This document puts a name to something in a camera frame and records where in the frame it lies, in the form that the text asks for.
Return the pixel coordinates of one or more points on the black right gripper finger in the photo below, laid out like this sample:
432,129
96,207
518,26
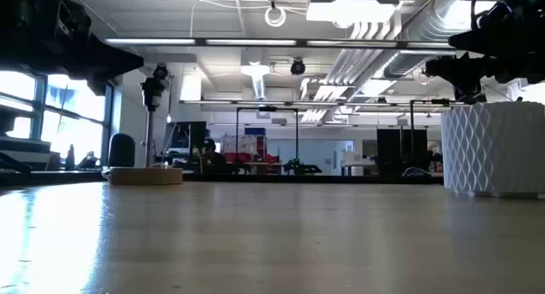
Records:
462,76
481,40

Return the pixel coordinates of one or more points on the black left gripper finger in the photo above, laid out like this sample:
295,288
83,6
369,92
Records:
106,68

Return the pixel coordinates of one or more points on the white textured pen cup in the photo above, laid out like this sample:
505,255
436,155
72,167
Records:
489,149

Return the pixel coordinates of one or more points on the lamp stand with wooden base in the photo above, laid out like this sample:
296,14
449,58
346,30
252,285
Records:
145,176

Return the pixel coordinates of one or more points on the black ceiling spotlight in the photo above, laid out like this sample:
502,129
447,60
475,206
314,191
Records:
161,70
297,67

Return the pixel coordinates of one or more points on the black cabinet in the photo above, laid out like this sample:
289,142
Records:
400,151

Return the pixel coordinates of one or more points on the black monitor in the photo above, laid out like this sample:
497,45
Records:
187,134

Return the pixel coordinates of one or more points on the person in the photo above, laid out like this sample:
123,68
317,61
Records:
213,157

